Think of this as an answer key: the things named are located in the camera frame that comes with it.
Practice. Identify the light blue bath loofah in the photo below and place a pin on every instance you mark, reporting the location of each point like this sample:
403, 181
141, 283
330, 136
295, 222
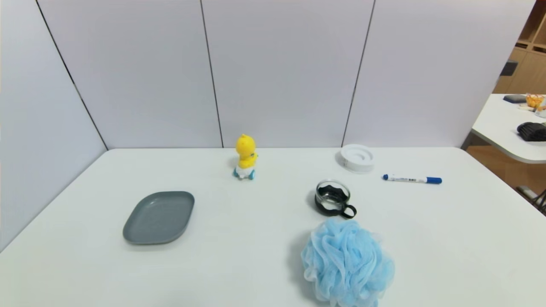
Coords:
345, 262

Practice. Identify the grey plastic dish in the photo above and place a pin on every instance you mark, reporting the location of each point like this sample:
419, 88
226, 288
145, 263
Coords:
158, 218

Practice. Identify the dark grey flat object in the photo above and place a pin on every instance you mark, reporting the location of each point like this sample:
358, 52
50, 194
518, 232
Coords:
514, 98

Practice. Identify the black ribbed object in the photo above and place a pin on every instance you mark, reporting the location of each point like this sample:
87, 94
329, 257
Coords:
532, 131

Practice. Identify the yellow duck toy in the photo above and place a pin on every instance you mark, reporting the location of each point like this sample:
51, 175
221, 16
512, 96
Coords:
246, 150

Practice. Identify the glass cup with black holder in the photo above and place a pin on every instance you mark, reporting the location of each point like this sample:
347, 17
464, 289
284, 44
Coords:
324, 209

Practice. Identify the white round tape roll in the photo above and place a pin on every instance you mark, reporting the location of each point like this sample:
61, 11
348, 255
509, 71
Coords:
357, 160

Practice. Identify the blue capped whiteboard marker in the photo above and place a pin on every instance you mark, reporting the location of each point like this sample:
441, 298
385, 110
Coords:
433, 180

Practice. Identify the white side table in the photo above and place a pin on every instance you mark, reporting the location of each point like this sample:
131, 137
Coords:
499, 123

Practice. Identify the dark chair base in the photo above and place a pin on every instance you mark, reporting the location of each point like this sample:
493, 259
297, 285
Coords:
533, 197

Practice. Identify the wooden shelf unit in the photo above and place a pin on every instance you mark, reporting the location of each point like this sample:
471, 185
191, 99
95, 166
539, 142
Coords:
527, 72

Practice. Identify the orange item in clear container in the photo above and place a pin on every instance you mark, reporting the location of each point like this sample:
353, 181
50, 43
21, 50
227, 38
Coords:
534, 100

